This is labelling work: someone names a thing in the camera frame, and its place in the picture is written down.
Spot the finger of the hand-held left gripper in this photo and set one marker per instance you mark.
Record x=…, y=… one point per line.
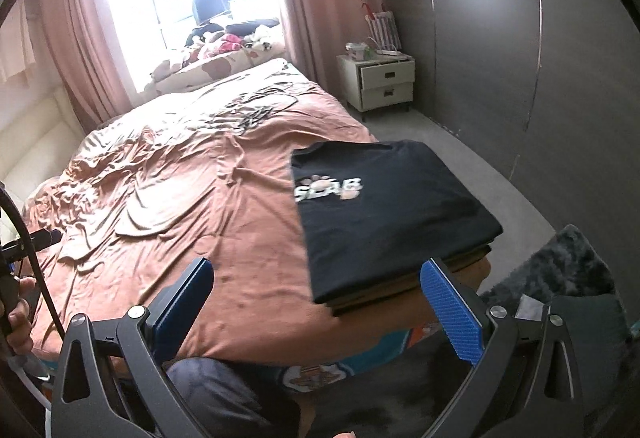
x=45, y=238

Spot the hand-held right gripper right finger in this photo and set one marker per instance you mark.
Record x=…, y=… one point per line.
x=452, y=313

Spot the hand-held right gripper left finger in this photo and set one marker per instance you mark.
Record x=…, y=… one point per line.
x=182, y=308

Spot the black bear print T-shirt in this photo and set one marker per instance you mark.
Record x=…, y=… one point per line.
x=390, y=218

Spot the person's left hand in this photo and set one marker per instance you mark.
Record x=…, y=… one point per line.
x=20, y=323

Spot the person's leg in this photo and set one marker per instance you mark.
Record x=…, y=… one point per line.
x=225, y=398

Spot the white padded headboard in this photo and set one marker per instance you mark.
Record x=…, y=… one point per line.
x=35, y=138

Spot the dark grey fluffy rug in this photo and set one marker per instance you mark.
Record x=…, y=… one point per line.
x=560, y=263

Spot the brown bed sheet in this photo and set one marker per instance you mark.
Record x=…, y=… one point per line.
x=175, y=178

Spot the teal printed sheet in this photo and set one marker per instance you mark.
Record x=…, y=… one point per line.
x=320, y=370

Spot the patterned sill cushion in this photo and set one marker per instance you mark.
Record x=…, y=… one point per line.
x=215, y=68

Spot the white nightstand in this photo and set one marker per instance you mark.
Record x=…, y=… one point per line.
x=385, y=78

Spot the beige duvet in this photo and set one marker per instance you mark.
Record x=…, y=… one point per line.
x=260, y=73

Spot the pink plush toy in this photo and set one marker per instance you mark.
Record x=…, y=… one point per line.
x=227, y=44

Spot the striped bag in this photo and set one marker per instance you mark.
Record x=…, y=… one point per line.
x=385, y=30

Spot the dark cloth on sill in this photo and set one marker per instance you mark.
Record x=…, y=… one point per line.
x=252, y=25

